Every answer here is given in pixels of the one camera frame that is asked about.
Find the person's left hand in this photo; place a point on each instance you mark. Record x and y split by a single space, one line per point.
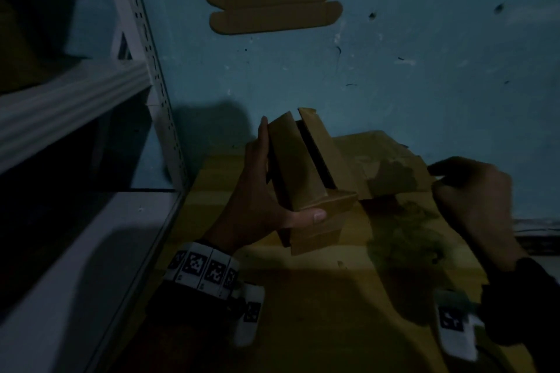
253 211

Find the person's right hand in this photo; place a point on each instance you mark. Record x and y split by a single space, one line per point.
481 202

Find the clear packing tape strip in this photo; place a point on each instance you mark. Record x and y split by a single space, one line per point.
407 228

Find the person's left forearm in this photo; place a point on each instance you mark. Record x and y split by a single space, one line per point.
166 346

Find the black patterned strip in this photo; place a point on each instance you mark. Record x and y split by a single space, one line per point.
538 237

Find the black left wristband with markers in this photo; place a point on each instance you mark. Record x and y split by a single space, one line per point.
192 276

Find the black wristband with markers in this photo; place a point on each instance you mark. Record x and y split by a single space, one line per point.
192 276
525 298

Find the black right wristband with markers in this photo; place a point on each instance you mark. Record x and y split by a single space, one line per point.
525 298

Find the white metal shelf rack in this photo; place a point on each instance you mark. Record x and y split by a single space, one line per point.
74 101

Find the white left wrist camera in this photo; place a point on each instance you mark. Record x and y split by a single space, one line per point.
250 313

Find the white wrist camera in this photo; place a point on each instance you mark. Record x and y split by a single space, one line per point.
457 324
250 313

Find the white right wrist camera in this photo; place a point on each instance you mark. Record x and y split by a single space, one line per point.
457 324

